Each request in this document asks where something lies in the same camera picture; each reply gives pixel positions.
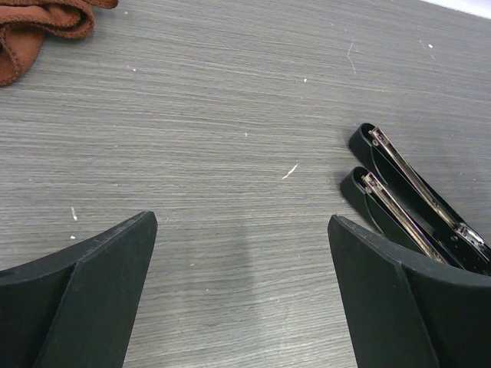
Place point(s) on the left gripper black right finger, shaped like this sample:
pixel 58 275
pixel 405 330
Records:
pixel 404 309

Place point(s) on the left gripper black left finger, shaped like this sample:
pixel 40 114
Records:
pixel 76 307

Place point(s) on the black stapler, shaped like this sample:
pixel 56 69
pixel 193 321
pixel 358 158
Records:
pixel 428 209
pixel 368 196

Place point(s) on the orange-brown cloth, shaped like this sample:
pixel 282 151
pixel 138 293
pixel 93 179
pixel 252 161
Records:
pixel 24 25

